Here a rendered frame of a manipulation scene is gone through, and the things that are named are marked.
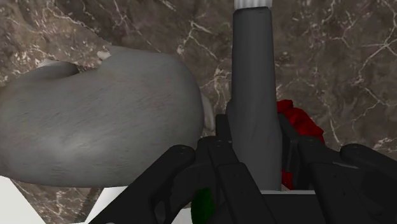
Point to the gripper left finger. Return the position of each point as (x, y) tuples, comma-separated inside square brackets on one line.
[(173, 173)]

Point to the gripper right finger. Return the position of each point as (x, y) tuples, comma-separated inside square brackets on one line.
[(338, 183)]

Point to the red crumpled thing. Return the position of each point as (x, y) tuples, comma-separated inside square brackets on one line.
[(299, 121)]

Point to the grey plush animal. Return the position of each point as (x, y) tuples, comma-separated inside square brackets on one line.
[(99, 124)]

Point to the dark green round thing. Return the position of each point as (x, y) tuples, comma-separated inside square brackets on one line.
[(203, 206)]

